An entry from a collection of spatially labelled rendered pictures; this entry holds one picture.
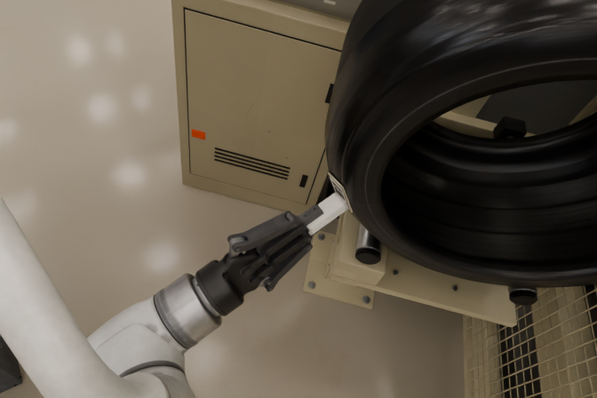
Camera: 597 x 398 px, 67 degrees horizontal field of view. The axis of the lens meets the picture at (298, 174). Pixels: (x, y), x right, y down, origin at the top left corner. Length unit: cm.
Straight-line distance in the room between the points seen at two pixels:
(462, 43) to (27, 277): 46
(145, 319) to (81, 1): 235
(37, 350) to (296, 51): 98
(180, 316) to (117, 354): 9
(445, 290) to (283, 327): 85
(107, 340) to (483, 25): 57
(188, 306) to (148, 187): 132
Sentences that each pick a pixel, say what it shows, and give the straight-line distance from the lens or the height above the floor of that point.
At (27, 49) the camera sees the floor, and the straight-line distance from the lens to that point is 258.
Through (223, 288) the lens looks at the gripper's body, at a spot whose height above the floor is 99.
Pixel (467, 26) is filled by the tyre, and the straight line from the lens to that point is 48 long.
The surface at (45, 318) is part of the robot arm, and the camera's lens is 48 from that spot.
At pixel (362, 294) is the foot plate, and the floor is 1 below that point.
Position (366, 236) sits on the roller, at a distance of 80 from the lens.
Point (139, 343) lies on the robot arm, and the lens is 64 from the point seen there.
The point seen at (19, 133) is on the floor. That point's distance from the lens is 220.
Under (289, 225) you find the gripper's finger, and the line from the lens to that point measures 63.
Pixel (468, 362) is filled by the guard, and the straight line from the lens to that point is 149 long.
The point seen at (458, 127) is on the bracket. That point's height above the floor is 93.
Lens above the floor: 158
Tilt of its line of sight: 53 degrees down
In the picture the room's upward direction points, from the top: 16 degrees clockwise
